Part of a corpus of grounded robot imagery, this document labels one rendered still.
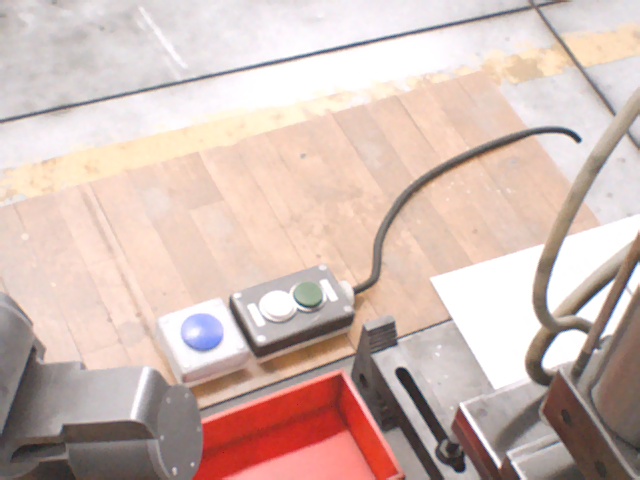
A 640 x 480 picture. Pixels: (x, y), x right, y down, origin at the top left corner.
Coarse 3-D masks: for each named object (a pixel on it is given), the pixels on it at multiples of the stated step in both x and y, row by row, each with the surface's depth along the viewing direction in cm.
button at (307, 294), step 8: (296, 288) 124; (304, 288) 124; (312, 288) 124; (320, 288) 124; (296, 296) 124; (304, 296) 124; (312, 296) 124; (320, 296) 124; (304, 304) 123; (312, 304) 123
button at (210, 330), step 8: (184, 320) 121; (192, 320) 121; (200, 320) 121; (208, 320) 121; (216, 320) 121; (184, 328) 120; (192, 328) 120; (200, 328) 120; (208, 328) 120; (216, 328) 120; (184, 336) 120; (192, 336) 119; (200, 336) 120; (208, 336) 120; (216, 336) 120; (192, 344) 119; (200, 344) 119; (208, 344) 119; (216, 344) 120
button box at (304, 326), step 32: (544, 128) 147; (448, 160) 141; (384, 224) 134; (256, 288) 125; (288, 288) 125; (352, 288) 127; (256, 320) 122; (288, 320) 123; (320, 320) 123; (352, 320) 125; (256, 352) 121; (288, 352) 124
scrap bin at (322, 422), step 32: (320, 384) 116; (352, 384) 115; (224, 416) 112; (256, 416) 115; (288, 416) 118; (320, 416) 119; (352, 416) 117; (224, 448) 116; (256, 448) 117; (288, 448) 117; (320, 448) 117; (352, 448) 118; (384, 448) 112
